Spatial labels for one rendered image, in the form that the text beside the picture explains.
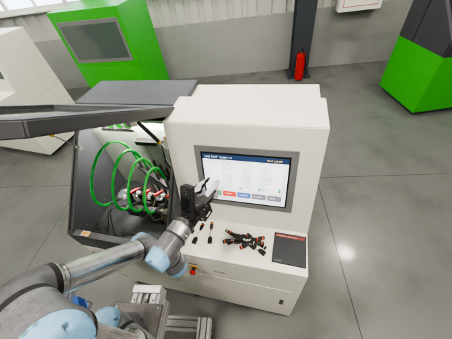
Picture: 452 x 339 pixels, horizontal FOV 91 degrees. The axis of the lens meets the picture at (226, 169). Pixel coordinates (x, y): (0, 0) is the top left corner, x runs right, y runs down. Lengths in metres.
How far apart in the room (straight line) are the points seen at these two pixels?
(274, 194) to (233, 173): 0.22
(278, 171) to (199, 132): 0.39
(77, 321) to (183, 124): 0.75
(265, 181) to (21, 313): 0.86
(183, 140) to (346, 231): 1.90
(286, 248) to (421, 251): 1.66
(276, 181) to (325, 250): 1.41
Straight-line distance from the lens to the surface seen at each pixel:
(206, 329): 1.93
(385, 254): 2.53
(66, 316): 0.56
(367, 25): 5.34
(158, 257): 0.73
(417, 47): 4.14
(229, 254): 1.21
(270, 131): 0.93
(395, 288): 2.44
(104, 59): 4.07
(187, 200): 0.75
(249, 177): 1.05
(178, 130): 1.04
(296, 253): 1.22
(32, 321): 0.57
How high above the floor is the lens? 2.10
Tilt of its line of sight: 47 degrees down
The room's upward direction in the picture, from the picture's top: 10 degrees counter-clockwise
